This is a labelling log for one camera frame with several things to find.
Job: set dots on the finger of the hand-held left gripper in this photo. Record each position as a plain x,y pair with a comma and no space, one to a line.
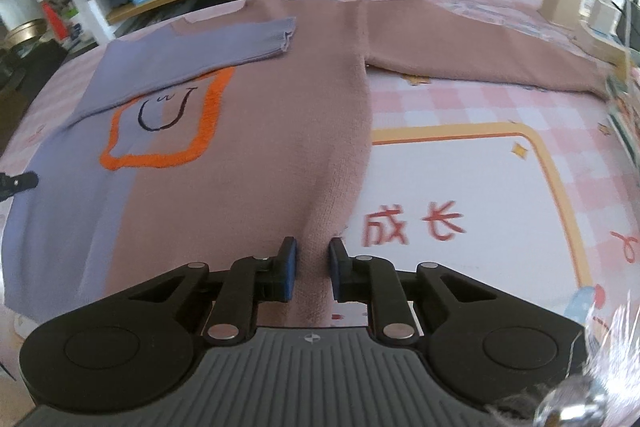
20,182

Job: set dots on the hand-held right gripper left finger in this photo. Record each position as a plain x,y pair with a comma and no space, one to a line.
289,274

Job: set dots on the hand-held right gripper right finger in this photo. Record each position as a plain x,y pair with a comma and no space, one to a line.
336,274

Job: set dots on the purple and pink knit sweater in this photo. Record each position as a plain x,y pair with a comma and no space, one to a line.
280,132

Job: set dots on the black box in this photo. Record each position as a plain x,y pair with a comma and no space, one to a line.
25,67

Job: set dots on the red tassel ornament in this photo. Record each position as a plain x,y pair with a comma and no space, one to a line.
52,19

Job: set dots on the shiny crinkled plastic wrap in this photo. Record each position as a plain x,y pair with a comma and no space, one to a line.
600,357

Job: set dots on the white power adapter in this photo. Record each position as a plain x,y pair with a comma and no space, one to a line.
607,16

